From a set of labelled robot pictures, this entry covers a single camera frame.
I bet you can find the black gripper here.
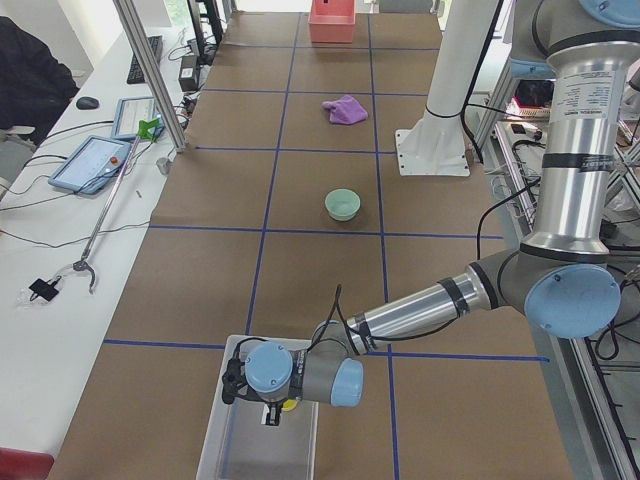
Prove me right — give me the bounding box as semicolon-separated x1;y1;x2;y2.
262;397;286;425

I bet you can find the yellow plastic cup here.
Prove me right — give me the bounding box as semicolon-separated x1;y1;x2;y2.
282;399;298;412

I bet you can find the mint green bowl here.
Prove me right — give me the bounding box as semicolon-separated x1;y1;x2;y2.
324;188;361;222

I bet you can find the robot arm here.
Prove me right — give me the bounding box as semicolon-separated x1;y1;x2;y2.
222;1;639;425

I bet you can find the clear plastic bin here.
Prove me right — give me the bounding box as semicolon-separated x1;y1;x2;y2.
195;334;324;480

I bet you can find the small metal cylinder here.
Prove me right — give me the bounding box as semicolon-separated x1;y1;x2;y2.
156;157;171;175

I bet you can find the teach pendant near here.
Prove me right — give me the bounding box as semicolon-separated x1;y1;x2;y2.
48;136;131;195

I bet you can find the teach pendant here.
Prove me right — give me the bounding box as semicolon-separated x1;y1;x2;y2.
111;96;164;141
48;136;131;195

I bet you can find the purple cloth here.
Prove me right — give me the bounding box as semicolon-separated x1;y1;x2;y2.
322;95;369;125

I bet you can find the teach pendant far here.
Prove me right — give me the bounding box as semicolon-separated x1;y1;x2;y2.
111;96;164;141

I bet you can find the black power adapter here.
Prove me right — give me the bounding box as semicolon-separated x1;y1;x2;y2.
178;55;201;92

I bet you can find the black computer mouse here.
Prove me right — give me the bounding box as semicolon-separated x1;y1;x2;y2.
75;96;100;110

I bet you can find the black keyboard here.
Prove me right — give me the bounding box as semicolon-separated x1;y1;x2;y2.
126;35;164;85

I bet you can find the pink plastic tray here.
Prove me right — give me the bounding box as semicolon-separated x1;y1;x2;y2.
308;0;356;44

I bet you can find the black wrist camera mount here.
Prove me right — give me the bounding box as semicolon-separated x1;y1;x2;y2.
221;337;262;405

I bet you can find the green handled reach grabber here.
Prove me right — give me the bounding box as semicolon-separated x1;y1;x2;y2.
72;117;160;294

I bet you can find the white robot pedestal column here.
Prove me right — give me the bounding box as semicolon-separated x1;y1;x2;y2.
395;0;502;177

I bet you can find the aluminium frame post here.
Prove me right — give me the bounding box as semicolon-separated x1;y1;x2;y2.
113;0;187;154

